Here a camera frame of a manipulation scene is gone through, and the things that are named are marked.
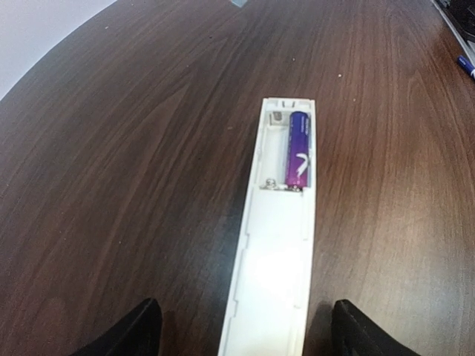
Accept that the front aluminium rail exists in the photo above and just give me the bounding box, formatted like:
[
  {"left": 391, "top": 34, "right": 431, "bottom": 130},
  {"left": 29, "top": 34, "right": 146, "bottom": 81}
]
[{"left": 433, "top": 0, "right": 474, "bottom": 64}]

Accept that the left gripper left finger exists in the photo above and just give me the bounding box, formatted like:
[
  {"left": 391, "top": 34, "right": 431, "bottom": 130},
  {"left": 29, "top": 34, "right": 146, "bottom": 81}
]
[{"left": 73, "top": 298, "right": 163, "bottom": 356}]

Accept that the purple AAA battery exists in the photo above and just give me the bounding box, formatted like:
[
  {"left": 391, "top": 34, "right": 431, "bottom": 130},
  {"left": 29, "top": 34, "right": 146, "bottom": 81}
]
[
  {"left": 285, "top": 111, "right": 310, "bottom": 190},
  {"left": 456, "top": 56, "right": 475, "bottom": 79}
]

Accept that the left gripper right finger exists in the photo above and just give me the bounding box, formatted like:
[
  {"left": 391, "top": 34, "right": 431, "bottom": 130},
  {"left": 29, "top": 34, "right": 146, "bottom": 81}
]
[{"left": 332, "top": 300, "right": 417, "bottom": 355}]

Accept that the white remote control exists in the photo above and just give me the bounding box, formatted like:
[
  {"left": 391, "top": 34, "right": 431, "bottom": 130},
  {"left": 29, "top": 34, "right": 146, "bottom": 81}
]
[{"left": 218, "top": 98, "right": 317, "bottom": 355}]

